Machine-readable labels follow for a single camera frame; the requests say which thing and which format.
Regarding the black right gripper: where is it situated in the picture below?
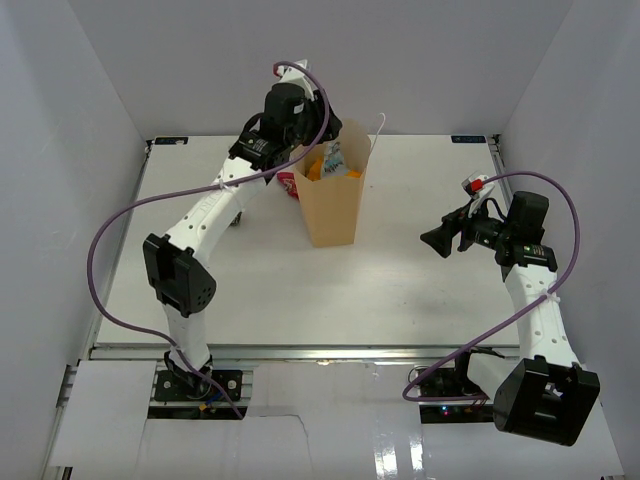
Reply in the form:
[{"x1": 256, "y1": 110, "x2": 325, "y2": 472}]
[{"x1": 421, "y1": 196, "x2": 514, "y2": 258}]

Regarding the silver blue snack packet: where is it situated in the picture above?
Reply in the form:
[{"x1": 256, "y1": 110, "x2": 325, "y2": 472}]
[{"x1": 320, "y1": 141, "x2": 350, "y2": 179}]

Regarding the orange gummy candy bag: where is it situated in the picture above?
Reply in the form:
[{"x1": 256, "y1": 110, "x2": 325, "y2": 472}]
[{"x1": 306, "y1": 157, "x2": 362, "y2": 181}]

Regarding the red snack pouch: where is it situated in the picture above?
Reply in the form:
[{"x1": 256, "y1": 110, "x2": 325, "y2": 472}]
[{"x1": 276, "y1": 171, "x2": 299, "y2": 200}]

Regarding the purple candy bar wrapper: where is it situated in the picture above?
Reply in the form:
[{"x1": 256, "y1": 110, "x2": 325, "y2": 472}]
[{"x1": 231, "y1": 212, "x2": 243, "y2": 227}]

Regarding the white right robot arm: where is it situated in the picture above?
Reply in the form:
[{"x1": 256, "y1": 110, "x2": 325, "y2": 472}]
[{"x1": 420, "y1": 191, "x2": 600, "y2": 446}]

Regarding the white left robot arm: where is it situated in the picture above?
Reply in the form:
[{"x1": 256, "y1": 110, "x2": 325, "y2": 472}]
[{"x1": 143, "y1": 80, "x2": 341, "y2": 399}]

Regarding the brown paper bag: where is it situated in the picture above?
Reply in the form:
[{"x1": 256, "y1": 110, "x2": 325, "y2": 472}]
[{"x1": 292, "y1": 118, "x2": 373, "y2": 248}]

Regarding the right blue table label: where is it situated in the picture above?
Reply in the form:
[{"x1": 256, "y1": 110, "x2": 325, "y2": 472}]
[{"x1": 451, "y1": 135, "x2": 486, "y2": 144}]

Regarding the blue table label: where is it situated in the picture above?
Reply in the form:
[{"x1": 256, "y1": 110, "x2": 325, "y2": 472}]
[
  {"x1": 451, "y1": 135, "x2": 486, "y2": 144},
  {"x1": 153, "y1": 136, "x2": 189, "y2": 146}
]

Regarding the left blue table label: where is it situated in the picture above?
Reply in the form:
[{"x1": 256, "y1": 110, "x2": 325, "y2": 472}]
[{"x1": 153, "y1": 136, "x2": 189, "y2": 146}]

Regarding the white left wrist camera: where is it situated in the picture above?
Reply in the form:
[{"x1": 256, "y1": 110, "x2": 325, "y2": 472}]
[{"x1": 271, "y1": 59, "x2": 326, "y2": 100}]

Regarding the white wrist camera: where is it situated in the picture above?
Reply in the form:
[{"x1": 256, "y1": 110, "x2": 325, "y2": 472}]
[
  {"x1": 271, "y1": 59, "x2": 326, "y2": 100},
  {"x1": 461, "y1": 172, "x2": 495, "y2": 217}
]

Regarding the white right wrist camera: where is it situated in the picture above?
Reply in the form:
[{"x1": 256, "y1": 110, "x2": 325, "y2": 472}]
[{"x1": 461, "y1": 172, "x2": 495, "y2": 217}]

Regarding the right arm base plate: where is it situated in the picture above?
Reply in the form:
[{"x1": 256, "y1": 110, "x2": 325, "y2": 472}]
[{"x1": 412, "y1": 353, "x2": 493, "y2": 425}]

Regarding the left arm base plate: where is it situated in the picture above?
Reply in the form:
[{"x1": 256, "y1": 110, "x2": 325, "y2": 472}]
[{"x1": 147, "y1": 369, "x2": 251, "y2": 420}]

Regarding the aluminium table edge rail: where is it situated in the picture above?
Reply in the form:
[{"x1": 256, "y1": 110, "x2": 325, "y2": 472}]
[{"x1": 89, "y1": 342, "x2": 566, "y2": 364}]

